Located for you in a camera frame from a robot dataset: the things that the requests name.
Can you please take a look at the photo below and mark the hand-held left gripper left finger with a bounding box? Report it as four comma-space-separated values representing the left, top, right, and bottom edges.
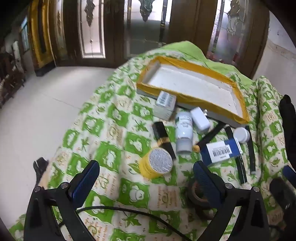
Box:
23, 160, 100, 241

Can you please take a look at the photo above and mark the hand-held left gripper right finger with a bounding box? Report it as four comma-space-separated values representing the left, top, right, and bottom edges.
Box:
193, 161, 271, 241

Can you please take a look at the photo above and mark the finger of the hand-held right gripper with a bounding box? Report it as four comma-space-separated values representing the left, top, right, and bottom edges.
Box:
282, 165, 296, 183
269, 177, 296, 230

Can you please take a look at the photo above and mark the black tape roll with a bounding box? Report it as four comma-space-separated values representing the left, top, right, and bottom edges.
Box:
187, 178, 220, 220

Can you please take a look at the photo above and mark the blue white box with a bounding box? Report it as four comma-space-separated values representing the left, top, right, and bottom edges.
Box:
200, 138, 243, 167

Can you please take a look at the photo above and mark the wide black pen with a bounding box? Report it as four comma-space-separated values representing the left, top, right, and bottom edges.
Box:
225, 125, 247, 185

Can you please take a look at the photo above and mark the thin black pen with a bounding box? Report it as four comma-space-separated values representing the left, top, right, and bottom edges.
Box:
245, 125, 257, 175

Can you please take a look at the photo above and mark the black marker yellow end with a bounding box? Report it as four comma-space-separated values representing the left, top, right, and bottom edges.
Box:
193, 123, 228, 153

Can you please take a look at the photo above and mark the white pill bottle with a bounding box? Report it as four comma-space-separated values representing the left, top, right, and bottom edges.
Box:
232, 127, 251, 144

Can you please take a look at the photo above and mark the yellow tape roll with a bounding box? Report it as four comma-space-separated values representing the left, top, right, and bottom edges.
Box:
139, 148, 174, 179

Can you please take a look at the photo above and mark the white tube bottle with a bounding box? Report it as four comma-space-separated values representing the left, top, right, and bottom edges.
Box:
175, 111, 193, 154

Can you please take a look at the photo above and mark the grey barcode box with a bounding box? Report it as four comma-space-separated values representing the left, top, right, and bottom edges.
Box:
153, 91, 177, 121

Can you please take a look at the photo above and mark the white foam tray yellow tape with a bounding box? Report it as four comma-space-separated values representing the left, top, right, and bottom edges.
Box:
136, 56, 250, 128

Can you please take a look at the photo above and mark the small black object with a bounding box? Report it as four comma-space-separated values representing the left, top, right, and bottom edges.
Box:
33, 157, 49, 186

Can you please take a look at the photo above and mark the green printed blanket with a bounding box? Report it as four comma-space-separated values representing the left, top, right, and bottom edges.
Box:
9, 41, 296, 241

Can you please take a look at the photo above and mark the white charger adapter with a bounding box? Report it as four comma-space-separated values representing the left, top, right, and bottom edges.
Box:
190, 107, 211, 135

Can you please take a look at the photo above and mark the black gold lipstick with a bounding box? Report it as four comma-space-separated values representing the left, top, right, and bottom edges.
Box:
151, 122, 177, 161

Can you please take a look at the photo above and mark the wooden glass door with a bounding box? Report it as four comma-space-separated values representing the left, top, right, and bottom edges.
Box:
201, 0, 270, 79
125, 0, 201, 61
55, 0, 125, 67

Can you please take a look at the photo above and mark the dark wooden rack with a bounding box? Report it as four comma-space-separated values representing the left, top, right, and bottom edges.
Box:
0, 42, 26, 109

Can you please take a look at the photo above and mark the yellow framed panel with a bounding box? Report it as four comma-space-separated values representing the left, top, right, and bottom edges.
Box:
28, 0, 56, 77

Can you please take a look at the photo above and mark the thin black cable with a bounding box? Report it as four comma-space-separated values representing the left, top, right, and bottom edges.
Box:
58, 205, 192, 241

